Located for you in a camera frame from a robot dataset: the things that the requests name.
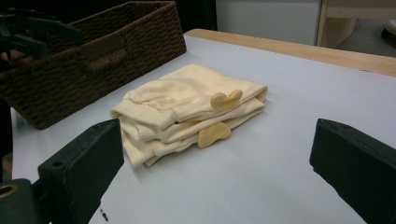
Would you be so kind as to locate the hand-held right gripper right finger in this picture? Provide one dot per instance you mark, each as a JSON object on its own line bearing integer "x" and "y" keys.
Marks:
{"x": 358, "y": 168}

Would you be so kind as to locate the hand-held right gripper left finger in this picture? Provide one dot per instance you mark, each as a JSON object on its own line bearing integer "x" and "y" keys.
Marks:
{"x": 84, "y": 161}

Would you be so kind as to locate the brown woven basket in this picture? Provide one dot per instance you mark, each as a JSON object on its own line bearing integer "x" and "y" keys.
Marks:
{"x": 124, "y": 62}

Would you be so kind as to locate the cream pants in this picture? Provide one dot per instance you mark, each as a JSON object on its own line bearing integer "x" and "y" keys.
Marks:
{"x": 186, "y": 93}

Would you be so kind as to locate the white table cover sheet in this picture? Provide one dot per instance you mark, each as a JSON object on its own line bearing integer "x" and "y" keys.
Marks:
{"x": 249, "y": 174}

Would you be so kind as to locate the wooden table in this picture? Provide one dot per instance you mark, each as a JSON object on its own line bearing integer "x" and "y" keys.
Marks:
{"x": 311, "y": 51}

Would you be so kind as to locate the light wooden desk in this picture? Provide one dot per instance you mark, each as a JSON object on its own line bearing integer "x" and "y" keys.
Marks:
{"x": 336, "y": 25}

